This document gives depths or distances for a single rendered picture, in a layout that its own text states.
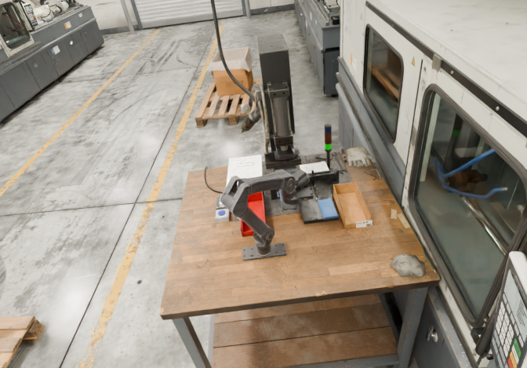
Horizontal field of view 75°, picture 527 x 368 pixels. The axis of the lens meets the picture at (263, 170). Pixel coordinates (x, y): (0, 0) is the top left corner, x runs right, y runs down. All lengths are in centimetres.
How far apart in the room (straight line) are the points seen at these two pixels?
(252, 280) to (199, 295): 22
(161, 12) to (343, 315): 1006
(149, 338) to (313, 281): 143
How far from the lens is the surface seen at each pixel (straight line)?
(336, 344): 211
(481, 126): 116
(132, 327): 271
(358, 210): 176
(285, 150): 170
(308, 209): 173
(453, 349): 165
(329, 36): 466
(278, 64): 158
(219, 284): 153
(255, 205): 181
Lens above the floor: 210
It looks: 36 degrees down
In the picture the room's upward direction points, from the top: 9 degrees counter-clockwise
